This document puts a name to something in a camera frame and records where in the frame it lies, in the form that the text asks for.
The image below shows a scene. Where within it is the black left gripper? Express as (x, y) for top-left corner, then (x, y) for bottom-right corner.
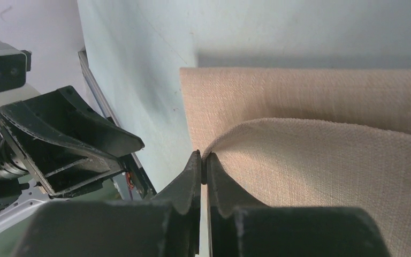
(0, 118), (124, 212)

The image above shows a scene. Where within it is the left aluminium corner post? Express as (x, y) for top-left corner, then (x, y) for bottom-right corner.
(78, 47), (156, 201)

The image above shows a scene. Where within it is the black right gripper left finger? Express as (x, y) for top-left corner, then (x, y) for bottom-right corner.
(12, 151), (201, 256)

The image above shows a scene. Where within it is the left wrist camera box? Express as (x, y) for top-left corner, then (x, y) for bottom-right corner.
(0, 43), (32, 93)

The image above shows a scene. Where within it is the beige cloth napkin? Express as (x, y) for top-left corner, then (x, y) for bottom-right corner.
(180, 67), (411, 256)

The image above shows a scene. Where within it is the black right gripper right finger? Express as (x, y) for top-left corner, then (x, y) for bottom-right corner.
(206, 153), (390, 256)

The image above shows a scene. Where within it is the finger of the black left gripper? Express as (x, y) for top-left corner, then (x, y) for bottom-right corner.
(0, 86), (144, 158)

